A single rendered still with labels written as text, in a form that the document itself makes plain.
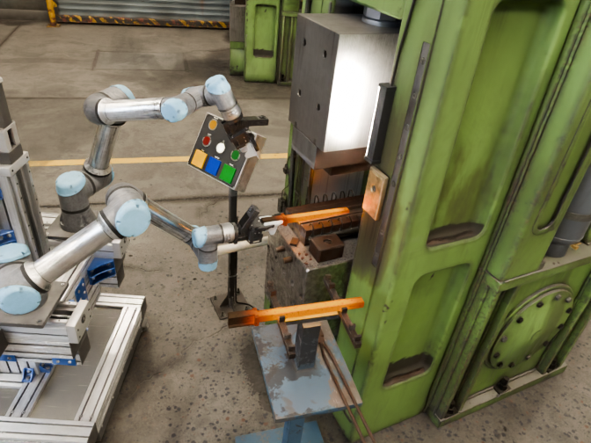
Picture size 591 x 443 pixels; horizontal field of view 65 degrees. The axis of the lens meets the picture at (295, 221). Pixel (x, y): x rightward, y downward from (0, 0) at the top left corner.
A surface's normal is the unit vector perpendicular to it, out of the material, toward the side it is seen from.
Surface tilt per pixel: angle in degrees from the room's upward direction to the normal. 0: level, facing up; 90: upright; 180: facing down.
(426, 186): 89
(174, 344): 0
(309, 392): 0
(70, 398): 0
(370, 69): 90
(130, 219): 86
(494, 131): 89
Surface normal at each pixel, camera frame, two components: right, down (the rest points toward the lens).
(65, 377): 0.09, -0.83
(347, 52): 0.43, 0.54
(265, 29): 0.13, 0.56
